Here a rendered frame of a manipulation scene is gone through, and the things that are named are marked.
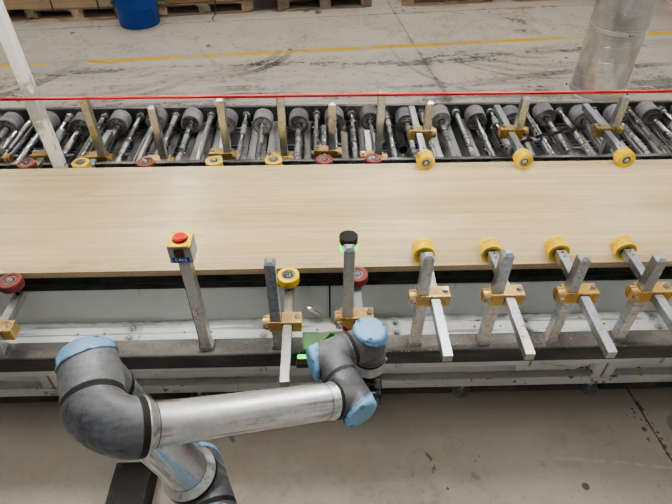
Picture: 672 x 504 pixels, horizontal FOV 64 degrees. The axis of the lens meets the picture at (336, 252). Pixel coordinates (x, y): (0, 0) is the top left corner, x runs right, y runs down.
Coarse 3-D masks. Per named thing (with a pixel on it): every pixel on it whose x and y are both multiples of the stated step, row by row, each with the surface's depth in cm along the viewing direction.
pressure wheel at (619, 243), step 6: (612, 240) 201; (618, 240) 198; (624, 240) 197; (630, 240) 197; (612, 246) 200; (618, 246) 197; (624, 246) 196; (630, 246) 196; (636, 246) 197; (618, 252) 198; (618, 258) 200
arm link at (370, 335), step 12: (360, 324) 139; (372, 324) 140; (360, 336) 136; (372, 336) 136; (384, 336) 137; (360, 348) 136; (372, 348) 137; (384, 348) 140; (360, 360) 137; (372, 360) 140; (384, 360) 145
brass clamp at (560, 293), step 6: (558, 288) 180; (564, 288) 180; (582, 288) 180; (588, 288) 180; (558, 294) 179; (564, 294) 179; (570, 294) 178; (576, 294) 178; (582, 294) 178; (588, 294) 179; (594, 294) 179; (558, 300) 180; (564, 300) 179; (570, 300) 180; (576, 300) 180; (594, 300) 181
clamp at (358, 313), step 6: (336, 312) 185; (342, 312) 185; (354, 312) 185; (360, 312) 185; (372, 312) 185; (336, 318) 184; (342, 318) 184; (348, 318) 184; (354, 318) 184; (360, 318) 184; (348, 324) 186
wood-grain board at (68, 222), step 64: (0, 192) 233; (64, 192) 233; (128, 192) 233; (192, 192) 233; (256, 192) 233; (320, 192) 233; (384, 192) 233; (448, 192) 233; (512, 192) 233; (576, 192) 233; (640, 192) 233; (0, 256) 202; (64, 256) 202; (128, 256) 202; (256, 256) 202; (320, 256) 202; (384, 256) 202; (448, 256) 202; (640, 256) 202
